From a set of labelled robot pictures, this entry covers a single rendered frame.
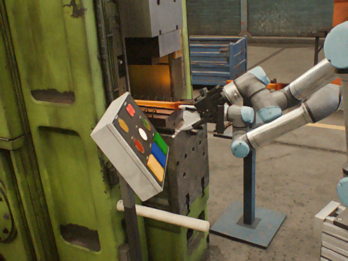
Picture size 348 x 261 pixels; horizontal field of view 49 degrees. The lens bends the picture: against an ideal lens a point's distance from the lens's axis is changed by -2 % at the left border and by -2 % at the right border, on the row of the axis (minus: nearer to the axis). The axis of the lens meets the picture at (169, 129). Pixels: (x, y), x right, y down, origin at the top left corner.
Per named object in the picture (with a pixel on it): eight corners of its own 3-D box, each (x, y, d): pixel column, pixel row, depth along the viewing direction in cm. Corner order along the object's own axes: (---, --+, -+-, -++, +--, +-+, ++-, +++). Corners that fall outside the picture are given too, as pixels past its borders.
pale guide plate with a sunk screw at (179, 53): (183, 55, 216) (181, 24, 209) (175, 58, 208) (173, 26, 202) (180, 55, 217) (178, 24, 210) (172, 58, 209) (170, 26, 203)
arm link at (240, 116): (249, 128, 170) (249, 110, 167) (226, 125, 176) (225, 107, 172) (254, 122, 177) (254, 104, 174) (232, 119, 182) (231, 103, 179)
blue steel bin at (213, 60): (249, 80, 615) (249, 35, 590) (234, 93, 550) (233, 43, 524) (181, 77, 668) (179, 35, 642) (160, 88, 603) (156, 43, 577)
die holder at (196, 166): (209, 182, 224) (206, 110, 208) (180, 217, 193) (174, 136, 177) (130, 167, 250) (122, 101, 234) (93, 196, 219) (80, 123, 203)
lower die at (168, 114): (185, 118, 199) (184, 102, 196) (166, 131, 183) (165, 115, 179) (118, 110, 218) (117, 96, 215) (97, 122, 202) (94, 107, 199)
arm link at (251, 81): (271, 82, 129) (258, 61, 131) (242, 99, 132) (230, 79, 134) (272, 86, 137) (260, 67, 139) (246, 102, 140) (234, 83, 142)
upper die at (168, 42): (180, 49, 186) (179, 29, 182) (160, 57, 170) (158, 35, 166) (111, 48, 206) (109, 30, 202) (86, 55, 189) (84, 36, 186)
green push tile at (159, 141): (167, 146, 150) (157, 131, 149) (166, 154, 144) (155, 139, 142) (164, 148, 151) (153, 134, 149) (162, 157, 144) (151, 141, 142)
